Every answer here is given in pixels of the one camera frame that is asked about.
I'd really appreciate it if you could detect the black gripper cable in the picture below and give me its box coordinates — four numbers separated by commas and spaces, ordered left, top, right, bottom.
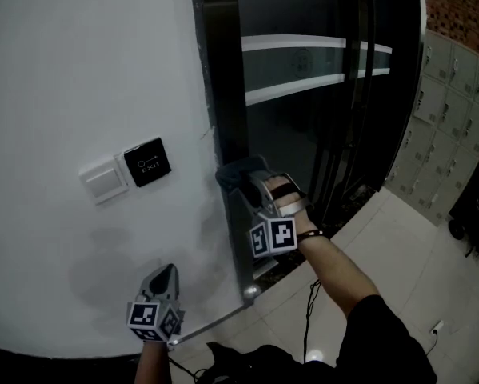
167, 356, 208, 379
302, 280, 322, 363

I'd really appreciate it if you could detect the black exit button panel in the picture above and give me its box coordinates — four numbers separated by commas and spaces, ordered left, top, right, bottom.
122, 137, 172, 189

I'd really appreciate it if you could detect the person's right forearm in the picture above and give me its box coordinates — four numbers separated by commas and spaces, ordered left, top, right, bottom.
297, 230, 380, 318

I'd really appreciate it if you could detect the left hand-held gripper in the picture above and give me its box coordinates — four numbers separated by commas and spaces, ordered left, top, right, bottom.
126, 263, 184, 342

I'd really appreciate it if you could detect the striped glass door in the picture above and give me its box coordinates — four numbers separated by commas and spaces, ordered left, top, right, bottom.
322, 0, 396, 219
234, 0, 348, 223

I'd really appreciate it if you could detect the person's black clothing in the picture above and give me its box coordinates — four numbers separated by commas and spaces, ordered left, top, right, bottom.
194, 294, 438, 384

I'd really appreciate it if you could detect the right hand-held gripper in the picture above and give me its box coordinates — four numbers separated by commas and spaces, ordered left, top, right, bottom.
242, 170, 315, 259

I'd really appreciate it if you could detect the person's right hand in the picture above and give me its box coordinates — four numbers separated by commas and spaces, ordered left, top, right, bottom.
265, 175, 318, 238

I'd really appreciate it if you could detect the grey metal locker cabinet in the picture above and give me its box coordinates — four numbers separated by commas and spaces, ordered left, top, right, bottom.
382, 28, 479, 227

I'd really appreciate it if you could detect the person's left forearm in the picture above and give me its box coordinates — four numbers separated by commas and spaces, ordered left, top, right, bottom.
134, 340, 172, 384

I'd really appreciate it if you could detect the white wall light switch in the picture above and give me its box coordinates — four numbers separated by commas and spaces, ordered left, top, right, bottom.
78, 154, 130, 206

